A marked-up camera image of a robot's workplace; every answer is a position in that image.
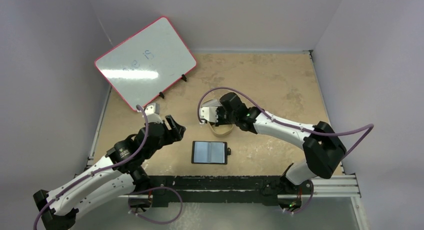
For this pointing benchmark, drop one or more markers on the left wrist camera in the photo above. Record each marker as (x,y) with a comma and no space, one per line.
(152,108)

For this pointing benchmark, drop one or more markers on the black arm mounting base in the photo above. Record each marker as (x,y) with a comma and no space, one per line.
(161,195)

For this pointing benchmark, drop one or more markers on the pink framed whiteboard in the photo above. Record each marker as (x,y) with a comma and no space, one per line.
(146,64)

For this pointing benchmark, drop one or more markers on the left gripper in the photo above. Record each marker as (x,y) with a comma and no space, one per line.
(174,135)

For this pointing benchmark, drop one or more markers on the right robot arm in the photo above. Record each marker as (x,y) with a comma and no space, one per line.
(322,150)

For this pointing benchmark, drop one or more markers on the beige plastic tray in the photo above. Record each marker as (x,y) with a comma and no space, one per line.
(220,130)

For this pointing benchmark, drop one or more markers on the black leather card holder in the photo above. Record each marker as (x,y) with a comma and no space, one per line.
(210,152)

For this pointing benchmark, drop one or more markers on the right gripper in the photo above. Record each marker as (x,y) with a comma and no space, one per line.
(218,114)

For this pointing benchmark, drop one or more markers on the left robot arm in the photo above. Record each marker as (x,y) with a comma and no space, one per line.
(118,172)

